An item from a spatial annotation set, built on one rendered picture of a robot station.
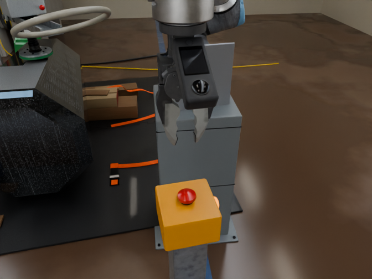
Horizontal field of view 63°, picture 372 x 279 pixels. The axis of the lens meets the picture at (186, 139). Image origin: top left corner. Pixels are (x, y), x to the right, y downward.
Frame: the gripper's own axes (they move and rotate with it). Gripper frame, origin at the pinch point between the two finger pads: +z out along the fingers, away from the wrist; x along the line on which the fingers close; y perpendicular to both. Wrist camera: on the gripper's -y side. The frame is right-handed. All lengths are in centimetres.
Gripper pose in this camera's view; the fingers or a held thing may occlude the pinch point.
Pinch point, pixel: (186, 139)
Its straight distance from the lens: 54.7
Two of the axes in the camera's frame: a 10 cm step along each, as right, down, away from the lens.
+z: 0.0, 8.3, 5.6
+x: -9.8, 1.2, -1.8
